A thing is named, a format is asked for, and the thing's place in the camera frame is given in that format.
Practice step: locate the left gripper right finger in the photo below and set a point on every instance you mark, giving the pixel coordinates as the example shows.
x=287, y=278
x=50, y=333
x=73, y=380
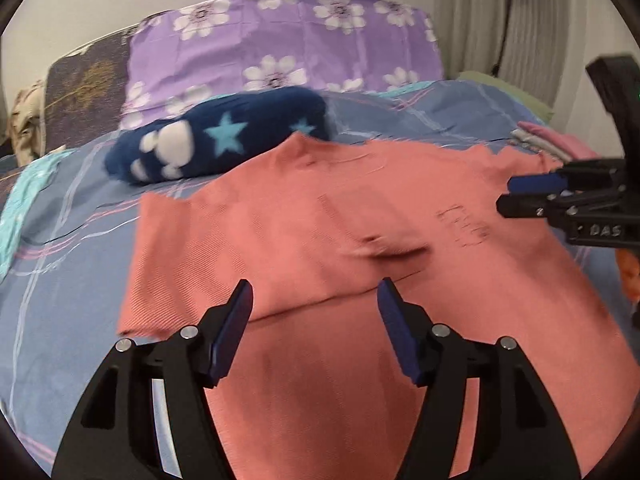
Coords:
x=519, y=433

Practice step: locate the stack of folded clothes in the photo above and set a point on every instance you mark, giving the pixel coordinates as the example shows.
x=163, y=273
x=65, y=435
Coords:
x=562, y=146

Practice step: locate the dark gold-tree pillow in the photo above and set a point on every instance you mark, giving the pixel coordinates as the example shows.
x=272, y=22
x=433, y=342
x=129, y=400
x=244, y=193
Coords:
x=85, y=91

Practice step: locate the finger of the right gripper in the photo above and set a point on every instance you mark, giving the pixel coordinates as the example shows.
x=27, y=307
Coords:
x=551, y=183
x=549, y=207

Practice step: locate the beige crumpled clothes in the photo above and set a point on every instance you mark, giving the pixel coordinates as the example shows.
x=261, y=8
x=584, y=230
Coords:
x=25, y=124

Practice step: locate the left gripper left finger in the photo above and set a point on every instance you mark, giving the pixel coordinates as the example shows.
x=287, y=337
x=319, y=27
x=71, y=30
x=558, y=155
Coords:
x=113, y=431

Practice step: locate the salmon pink knit garment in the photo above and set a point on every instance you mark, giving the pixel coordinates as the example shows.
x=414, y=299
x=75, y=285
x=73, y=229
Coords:
x=315, y=391

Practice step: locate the navy star fleece blanket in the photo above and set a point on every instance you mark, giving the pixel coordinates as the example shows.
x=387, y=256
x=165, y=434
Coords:
x=215, y=136

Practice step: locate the blue plaid bed sheet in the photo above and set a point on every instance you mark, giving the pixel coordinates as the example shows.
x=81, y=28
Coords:
x=62, y=297

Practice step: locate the white curtain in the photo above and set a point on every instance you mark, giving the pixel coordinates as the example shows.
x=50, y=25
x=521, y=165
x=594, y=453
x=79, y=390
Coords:
x=549, y=43

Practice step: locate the purple floral pillow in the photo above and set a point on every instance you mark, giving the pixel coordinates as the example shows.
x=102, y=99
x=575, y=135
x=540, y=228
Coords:
x=183, y=57

